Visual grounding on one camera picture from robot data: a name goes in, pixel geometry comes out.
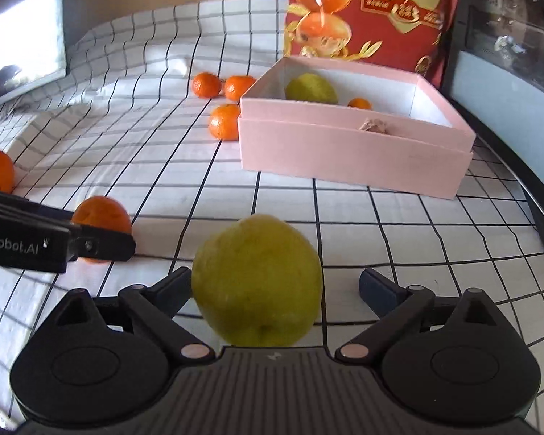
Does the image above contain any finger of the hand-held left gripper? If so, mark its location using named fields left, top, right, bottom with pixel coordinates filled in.
left=0, top=188, right=137, bottom=262

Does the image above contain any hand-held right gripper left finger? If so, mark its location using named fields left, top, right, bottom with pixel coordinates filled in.
left=50, top=266, right=216, bottom=364

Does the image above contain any white black checkered cloth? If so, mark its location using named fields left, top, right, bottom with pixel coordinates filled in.
left=0, top=0, right=544, bottom=435

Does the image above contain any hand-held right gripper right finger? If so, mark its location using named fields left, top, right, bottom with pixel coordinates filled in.
left=335, top=267, right=508, bottom=363

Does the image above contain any pink cardboard box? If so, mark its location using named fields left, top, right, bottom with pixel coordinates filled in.
left=238, top=55, right=477, bottom=200

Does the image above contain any green lemon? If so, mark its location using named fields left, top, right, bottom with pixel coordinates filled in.
left=285, top=72, right=339, bottom=105
left=191, top=214, right=323, bottom=347

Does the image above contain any dark monitor screen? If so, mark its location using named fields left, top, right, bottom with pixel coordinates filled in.
left=0, top=0, right=69, bottom=114

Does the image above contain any black glass computer case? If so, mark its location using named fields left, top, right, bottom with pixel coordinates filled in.
left=440, top=0, right=544, bottom=259

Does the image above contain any red snack bag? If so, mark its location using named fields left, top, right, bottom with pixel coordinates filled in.
left=282, top=0, right=463, bottom=94

